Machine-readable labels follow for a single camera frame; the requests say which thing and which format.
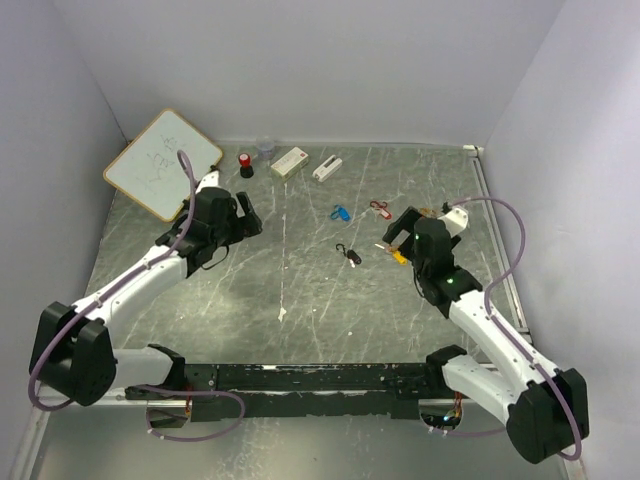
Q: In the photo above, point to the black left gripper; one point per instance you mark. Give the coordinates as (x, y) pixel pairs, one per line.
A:
(252, 223)

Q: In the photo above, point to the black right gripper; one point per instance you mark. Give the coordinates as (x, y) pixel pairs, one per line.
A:
(405, 222)

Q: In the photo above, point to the red carabiner keyring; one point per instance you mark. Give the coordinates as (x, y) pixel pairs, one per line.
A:
(378, 205)

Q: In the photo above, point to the yellow key tag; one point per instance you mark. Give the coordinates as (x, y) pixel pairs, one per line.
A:
(393, 252)

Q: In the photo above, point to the black key tag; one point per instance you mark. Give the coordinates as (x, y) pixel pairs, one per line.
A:
(353, 258)

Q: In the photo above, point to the blue key tag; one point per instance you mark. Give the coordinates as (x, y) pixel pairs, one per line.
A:
(343, 214)

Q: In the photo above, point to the black carabiner keyring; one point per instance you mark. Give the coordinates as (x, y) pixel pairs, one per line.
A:
(341, 248)

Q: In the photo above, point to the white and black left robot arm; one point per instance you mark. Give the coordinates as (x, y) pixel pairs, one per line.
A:
(73, 352)

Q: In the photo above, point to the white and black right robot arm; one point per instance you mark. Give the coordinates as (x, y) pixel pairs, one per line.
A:
(543, 408)

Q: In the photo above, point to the red and black stamp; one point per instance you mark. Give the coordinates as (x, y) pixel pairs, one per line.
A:
(246, 168)

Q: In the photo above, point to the clear plastic cup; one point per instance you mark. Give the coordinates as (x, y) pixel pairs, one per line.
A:
(265, 147)

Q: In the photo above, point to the white and red cardboard box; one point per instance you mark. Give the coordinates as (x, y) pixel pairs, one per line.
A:
(290, 163)

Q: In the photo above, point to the white rectangular device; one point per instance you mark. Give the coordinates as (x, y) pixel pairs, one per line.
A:
(327, 168)

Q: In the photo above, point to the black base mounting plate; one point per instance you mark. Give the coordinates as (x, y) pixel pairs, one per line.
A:
(402, 391)

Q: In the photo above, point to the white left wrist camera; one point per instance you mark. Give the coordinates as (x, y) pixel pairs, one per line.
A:
(210, 180)

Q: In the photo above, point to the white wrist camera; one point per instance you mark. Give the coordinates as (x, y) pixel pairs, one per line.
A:
(455, 218)
(210, 180)

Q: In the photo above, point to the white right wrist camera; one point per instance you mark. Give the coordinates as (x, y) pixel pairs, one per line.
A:
(455, 218)

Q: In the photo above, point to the white board with wooden frame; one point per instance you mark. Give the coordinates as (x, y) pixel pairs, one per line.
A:
(148, 170)

